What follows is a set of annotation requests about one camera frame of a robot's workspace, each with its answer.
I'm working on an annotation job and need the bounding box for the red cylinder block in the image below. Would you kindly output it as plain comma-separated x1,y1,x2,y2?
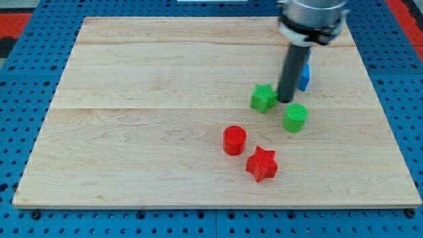
223,125,247,155

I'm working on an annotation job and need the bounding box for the green cylinder block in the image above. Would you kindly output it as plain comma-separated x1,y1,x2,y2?
282,104,309,133

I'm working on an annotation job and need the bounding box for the light wooden board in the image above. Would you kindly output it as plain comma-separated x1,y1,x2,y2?
13,17,422,210

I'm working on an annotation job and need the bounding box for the red star block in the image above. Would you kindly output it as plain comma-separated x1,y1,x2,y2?
245,146,278,182

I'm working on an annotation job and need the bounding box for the green star block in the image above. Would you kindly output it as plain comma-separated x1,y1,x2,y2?
250,84,278,114

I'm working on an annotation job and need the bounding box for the blue block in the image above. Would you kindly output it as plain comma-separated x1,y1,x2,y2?
297,50,311,91

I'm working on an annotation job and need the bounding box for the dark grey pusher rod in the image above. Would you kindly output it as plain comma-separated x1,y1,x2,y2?
278,44,310,103

